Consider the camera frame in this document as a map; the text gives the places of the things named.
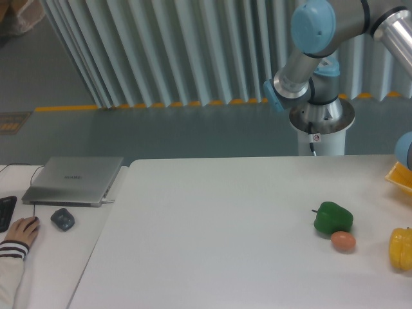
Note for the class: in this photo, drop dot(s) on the white folding partition screen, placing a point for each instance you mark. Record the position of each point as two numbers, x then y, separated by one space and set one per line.
167 52

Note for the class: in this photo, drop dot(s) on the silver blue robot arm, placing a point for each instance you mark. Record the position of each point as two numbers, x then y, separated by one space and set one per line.
308 85

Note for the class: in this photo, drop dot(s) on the black keyboard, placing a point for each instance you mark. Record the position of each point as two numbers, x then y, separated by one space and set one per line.
7 206

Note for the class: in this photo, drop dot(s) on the silver closed laptop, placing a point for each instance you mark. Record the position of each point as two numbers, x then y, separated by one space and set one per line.
74 181

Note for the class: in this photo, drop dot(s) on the yellow plastic basket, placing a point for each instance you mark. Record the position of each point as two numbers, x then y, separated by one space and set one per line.
400 176

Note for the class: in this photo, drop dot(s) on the dark grey earbuds case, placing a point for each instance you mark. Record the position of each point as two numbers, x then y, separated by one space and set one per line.
63 219

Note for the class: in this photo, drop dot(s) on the green bell pepper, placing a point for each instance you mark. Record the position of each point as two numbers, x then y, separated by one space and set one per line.
331 218

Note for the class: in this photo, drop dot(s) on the brown egg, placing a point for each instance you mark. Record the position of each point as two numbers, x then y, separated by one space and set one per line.
343 241

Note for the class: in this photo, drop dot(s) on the cardboard box in plastic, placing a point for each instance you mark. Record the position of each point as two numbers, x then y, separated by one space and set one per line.
18 17

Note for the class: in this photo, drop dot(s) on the striped cream sleeve forearm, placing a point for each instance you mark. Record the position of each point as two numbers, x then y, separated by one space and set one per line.
13 254

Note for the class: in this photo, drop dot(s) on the person's hand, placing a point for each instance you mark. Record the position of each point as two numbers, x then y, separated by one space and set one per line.
18 239

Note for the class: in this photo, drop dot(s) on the black computer mouse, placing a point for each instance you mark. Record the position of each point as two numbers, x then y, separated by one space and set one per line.
34 226

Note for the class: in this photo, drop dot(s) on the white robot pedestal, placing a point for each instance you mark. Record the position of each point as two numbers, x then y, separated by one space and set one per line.
321 130

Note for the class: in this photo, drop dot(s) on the yellow bell pepper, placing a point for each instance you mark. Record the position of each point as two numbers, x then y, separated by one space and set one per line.
400 249

